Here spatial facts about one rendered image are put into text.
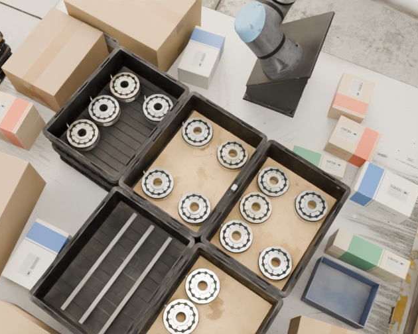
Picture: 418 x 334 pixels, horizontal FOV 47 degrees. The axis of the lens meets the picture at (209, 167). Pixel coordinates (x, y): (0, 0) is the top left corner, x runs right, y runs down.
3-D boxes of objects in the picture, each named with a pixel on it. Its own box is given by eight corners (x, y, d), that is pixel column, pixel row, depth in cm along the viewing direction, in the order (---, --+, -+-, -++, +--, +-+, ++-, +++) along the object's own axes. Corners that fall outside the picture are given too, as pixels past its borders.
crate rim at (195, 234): (192, 92, 160) (192, 89, 158) (269, 140, 155) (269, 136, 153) (117, 185, 148) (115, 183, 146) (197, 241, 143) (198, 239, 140)
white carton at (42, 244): (44, 224, 163) (37, 217, 155) (75, 240, 162) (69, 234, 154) (10, 278, 157) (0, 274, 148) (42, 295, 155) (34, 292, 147)
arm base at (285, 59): (278, 44, 175) (263, 26, 169) (310, 44, 163) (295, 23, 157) (257, 78, 172) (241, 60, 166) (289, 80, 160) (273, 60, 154)
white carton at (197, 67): (195, 39, 193) (196, 25, 184) (224, 48, 192) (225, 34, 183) (178, 80, 186) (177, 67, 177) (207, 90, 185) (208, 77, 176)
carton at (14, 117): (-19, 126, 167) (-28, 116, 160) (-1, 98, 172) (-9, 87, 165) (22, 142, 166) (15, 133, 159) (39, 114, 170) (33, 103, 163)
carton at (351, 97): (338, 82, 188) (344, 71, 181) (367, 93, 187) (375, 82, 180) (326, 116, 182) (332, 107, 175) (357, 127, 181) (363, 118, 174)
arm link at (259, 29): (247, 57, 165) (223, 30, 156) (265, 26, 168) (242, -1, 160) (273, 56, 155) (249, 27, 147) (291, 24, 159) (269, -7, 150)
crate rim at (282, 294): (269, 140, 155) (270, 136, 153) (350, 191, 150) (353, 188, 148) (198, 241, 143) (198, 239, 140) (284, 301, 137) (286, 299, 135)
